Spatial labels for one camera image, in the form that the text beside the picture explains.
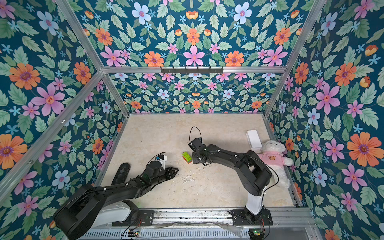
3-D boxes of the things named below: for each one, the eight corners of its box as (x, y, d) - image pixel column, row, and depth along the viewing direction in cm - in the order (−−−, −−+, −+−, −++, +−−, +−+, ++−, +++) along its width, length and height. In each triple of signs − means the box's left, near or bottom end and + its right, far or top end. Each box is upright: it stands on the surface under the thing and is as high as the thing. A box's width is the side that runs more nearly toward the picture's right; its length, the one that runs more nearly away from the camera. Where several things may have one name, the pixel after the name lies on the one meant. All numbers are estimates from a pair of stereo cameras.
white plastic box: (250, 150, 100) (251, 146, 97) (246, 133, 110) (247, 129, 106) (260, 150, 100) (262, 146, 97) (255, 133, 110) (256, 129, 106)
